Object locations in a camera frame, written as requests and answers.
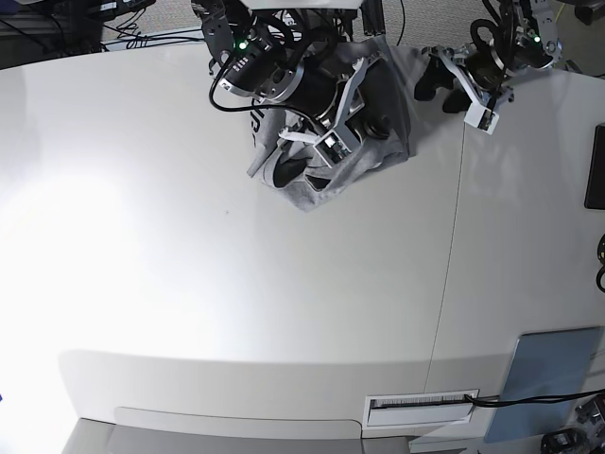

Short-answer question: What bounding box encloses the grey T-shirt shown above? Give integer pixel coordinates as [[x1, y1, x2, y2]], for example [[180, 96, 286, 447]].
[[247, 37, 427, 212]]

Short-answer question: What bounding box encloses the white cable grommet plate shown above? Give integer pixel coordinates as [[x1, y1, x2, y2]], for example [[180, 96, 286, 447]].
[[362, 390, 479, 429]]

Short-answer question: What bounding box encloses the black tablet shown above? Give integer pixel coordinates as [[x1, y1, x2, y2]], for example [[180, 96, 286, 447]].
[[584, 124, 605, 211]]

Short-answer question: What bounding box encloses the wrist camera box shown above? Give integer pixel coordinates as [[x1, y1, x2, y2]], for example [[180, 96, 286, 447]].
[[312, 125, 361, 168], [464, 103, 499, 135]]

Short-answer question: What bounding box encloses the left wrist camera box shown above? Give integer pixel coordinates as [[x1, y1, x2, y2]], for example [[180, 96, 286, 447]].
[[464, 103, 499, 135]]

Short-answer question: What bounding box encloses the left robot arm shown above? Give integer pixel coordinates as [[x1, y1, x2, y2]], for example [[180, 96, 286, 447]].
[[414, 1, 562, 113]]

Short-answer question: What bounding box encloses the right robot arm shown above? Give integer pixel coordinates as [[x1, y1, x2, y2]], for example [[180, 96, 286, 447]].
[[192, 1, 389, 155]]

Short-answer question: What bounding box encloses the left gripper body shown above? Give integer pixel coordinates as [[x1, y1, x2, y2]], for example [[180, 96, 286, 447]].
[[453, 42, 512, 108]]

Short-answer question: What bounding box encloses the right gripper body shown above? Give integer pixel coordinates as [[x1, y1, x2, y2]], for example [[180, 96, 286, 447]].
[[283, 53, 378, 142]]

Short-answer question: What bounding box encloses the blue-grey mat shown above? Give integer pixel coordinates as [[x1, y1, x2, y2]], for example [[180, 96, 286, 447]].
[[484, 326, 602, 444]]

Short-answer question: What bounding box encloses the black round device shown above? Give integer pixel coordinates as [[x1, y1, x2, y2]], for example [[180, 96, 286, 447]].
[[596, 236, 605, 293]]

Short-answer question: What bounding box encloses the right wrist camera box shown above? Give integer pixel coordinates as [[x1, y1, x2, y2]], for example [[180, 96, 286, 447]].
[[312, 125, 361, 168]]

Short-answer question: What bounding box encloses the black cable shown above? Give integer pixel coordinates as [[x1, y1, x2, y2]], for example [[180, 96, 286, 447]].
[[464, 391, 605, 409]]

